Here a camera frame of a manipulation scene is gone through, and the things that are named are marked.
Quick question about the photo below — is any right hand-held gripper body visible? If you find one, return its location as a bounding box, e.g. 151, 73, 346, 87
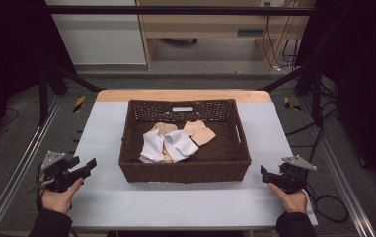
269, 155, 319, 195

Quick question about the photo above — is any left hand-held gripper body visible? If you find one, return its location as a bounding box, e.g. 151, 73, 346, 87
38, 150, 85, 194

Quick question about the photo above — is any person's right hand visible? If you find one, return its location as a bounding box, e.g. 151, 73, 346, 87
266, 182, 309, 215

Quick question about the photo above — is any person's left hand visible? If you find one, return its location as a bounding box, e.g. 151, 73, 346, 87
38, 177, 85, 215

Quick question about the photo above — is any white table mat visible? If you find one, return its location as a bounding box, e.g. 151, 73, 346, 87
67, 101, 319, 231

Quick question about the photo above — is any brown wicker basket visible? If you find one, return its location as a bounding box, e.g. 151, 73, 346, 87
118, 98, 253, 185

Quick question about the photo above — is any yellow black tape marker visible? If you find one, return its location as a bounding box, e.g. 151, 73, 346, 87
283, 96, 302, 112
72, 95, 87, 114

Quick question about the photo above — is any white sock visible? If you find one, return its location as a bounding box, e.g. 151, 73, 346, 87
162, 129, 200, 164
138, 128, 166, 164

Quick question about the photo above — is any beige sock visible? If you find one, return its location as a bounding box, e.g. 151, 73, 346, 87
183, 119, 217, 147
151, 121, 179, 164

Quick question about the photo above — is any black metal stand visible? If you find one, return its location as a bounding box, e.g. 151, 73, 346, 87
38, 60, 106, 127
257, 63, 326, 127

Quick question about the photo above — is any black curtain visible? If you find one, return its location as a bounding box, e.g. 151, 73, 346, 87
295, 0, 376, 200
0, 0, 76, 156

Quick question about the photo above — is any white cabinet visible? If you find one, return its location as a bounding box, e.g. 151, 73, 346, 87
44, 0, 148, 66

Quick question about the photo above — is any aluminium rail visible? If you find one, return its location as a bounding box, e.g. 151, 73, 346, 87
0, 94, 63, 237
297, 98, 376, 237

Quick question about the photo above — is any black floor cable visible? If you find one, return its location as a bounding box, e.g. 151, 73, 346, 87
285, 98, 341, 166

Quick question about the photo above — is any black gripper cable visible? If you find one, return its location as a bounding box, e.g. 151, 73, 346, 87
304, 182, 350, 224

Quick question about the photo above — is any yellow cable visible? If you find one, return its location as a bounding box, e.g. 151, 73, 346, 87
262, 0, 300, 68

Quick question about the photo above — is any black horizontal frame bar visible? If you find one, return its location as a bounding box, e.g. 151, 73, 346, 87
42, 5, 323, 17

